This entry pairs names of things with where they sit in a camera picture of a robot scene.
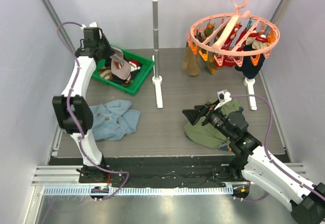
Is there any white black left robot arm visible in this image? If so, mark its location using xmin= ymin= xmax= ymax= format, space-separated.
xmin=52 ymin=23 xmax=113 ymax=183

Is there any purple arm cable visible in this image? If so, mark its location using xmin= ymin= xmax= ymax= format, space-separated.
xmin=56 ymin=22 xmax=130 ymax=201
xmin=230 ymin=93 xmax=325 ymax=202

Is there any green plastic tray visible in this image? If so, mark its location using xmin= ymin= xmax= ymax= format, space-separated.
xmin=91 ymin=49 xmax=154 ymax=95

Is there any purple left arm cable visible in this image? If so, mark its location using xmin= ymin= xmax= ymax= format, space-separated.
xmin=56 ymin=22 xmax=130 ymax=201

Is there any tan ribbed sock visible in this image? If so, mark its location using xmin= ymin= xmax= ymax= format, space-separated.
xmin=182 ymin=44 xmax=200 ymax=77

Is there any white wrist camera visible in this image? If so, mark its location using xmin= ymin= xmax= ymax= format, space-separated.
xmin=80 ymin=22 xmax=98 ymax=30
xmin=214 ymin=89 xmax=232 ymax=110

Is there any green crumpled garment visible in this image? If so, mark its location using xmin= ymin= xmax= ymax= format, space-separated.
xmin=184 ymin=99 xmax=244 ymax=151

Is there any pink round clip hanger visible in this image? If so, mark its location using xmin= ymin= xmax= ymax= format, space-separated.
xmin=187 ymin=10 xmax=274 ymax=67

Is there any light blue denim shirt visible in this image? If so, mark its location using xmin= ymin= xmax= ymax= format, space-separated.
xmin=90 ymin=100 xmax=141 ymax=141

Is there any navy cream cuff sock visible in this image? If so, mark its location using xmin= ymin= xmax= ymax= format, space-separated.
xmin=235 ymin=54 xmax=265 ymax=79

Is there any white slotted cable duct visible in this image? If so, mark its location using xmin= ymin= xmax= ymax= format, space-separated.
xmin=43 ymin=185 xmax=233 ymax=196

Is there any red white sock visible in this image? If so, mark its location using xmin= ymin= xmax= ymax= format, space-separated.
xmin=214 ymin=23 xmax=269 ymax=70

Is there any olive yellow toe sock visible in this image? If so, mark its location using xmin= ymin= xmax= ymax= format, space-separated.
xmin=198 ymin=23 xmax=224 ymax=75

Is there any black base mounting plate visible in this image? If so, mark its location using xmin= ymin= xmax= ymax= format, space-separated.
xmin=49 ymin=155 xmax=248 ymax=188

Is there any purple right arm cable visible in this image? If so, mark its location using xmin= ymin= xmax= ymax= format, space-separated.
xmin=230 ymin=93 xmax=325 ymax=202

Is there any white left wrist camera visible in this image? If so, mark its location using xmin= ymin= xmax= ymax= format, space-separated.
xmin=80 ymin=22 xmax=98 ymax=30

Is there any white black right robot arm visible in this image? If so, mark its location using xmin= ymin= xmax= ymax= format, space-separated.
xmin=182 ymin=104 xmax=324 ymax=223

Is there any beige grey sock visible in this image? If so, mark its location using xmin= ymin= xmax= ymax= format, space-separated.
xmin=111 ymin=60 xmax=131 ymax=80
xmin=110 ymin=47 xmax=124 ymax=69

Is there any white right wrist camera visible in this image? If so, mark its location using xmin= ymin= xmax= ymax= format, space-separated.
xmin=214 ymin=89 xmax=232 ymax=110

